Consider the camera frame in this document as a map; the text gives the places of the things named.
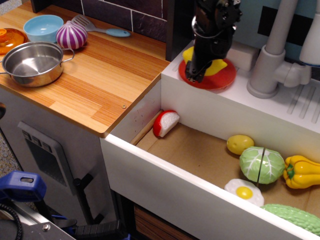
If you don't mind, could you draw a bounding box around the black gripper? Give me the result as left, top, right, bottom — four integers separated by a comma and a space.
185, 32, 233, 83

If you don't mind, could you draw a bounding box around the yellow toy lemon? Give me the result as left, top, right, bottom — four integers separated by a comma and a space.
182, 46, 228, 77

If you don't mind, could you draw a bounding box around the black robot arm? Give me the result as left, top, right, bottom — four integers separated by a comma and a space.
185, 0, 242, 83

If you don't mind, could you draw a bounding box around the red plastic plate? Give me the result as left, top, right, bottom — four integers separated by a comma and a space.
178, 59, 237, 90

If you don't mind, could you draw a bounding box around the red white cheese wedge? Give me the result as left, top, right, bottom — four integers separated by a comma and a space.
153, 110, 180, 138

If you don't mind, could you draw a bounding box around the grey toy faucet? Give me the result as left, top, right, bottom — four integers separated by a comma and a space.
247, 0, 312, 99

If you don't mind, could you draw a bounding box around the yellow toy potato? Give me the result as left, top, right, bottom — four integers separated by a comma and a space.
226, 134, 255, 155

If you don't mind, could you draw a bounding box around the green toy cabbage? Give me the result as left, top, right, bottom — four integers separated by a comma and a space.
239, 146, 285, 185

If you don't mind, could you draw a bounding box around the toy fried egg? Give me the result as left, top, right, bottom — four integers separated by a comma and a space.
224, 178, 265, 207

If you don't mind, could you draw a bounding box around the purple striped toy onion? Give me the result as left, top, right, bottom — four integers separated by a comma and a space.
56, 20, 88, 50

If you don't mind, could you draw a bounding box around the yellow toy bell pepper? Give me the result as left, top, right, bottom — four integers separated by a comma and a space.
283, 155, 320, 189

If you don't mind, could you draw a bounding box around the light blue bowl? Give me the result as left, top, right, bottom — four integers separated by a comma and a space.
23, 14, 64, 43

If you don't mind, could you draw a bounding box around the grey oven door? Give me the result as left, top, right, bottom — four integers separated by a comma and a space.
0, 89, 117, 225

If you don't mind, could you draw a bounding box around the green toy cucumber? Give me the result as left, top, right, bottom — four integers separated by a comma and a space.
260, 203, 320, 236

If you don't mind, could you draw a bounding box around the orange transparent pot lid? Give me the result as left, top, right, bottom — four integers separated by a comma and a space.
0, 28, 28, 56

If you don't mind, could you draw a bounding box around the blue clamp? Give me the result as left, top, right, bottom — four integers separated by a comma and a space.
0, 170, 47, 202

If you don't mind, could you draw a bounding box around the grey spatula blue handle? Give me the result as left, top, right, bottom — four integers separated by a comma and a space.
71, 14, 131, 38

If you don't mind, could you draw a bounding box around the black oven door handle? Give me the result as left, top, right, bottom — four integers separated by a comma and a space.
72, 173, 104, 225

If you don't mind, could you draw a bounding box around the steel pot with handles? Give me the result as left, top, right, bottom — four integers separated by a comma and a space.
0, 41, 75, 88

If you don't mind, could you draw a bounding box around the black coiled cable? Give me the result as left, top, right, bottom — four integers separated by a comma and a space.
0, 202, 23, 240

